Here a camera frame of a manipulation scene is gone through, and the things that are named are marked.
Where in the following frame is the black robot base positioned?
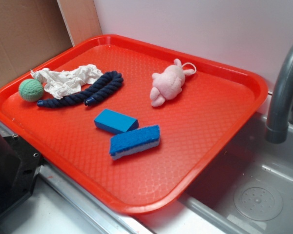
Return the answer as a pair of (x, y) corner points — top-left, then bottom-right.
(0, 134), (41, 218)

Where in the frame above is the pink plush bunny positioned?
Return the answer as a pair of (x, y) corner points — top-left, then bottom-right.
(149, 58), (197, 107)

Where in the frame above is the red plastic tray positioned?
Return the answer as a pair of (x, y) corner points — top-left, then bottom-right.
(0, 35), (268, 215)

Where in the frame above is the blue wooden block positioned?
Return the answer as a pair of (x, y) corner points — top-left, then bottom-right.
(94, 109), (139, 134)

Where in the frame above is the blue and white sponge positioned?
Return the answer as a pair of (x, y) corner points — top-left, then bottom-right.
(109, 125), (160, 160)

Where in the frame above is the crumpled white paper towel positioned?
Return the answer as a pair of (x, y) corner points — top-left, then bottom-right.
(30, 64), (103, 99)

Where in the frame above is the green rubber ball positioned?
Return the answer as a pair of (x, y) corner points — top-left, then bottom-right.
(19, 79), (44, 102)

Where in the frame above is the grey plastic sink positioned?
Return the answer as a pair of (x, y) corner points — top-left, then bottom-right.
(138, 114), (293, 234)

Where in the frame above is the grey plastic faucet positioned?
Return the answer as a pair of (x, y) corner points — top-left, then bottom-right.
(265, 46), (293, 144)

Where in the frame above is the brown cardboard panel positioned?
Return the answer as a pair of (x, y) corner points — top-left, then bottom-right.
(0, 0), (102, 88)

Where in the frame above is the navy blue rope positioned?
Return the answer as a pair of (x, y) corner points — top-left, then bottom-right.
(36, 70), (125, 108)

